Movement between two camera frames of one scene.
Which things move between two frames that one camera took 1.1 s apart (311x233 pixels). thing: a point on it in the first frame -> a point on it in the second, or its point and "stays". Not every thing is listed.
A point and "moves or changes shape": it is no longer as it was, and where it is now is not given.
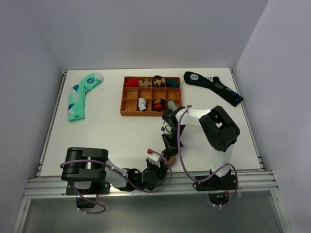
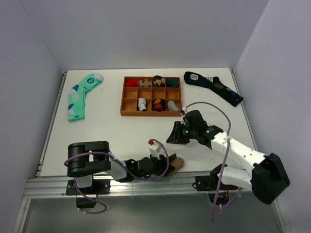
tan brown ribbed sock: (172, 160) moves or changes shape
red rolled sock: (132, 83) stays
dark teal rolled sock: (171, 83) stays
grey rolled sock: (172, 106) stays
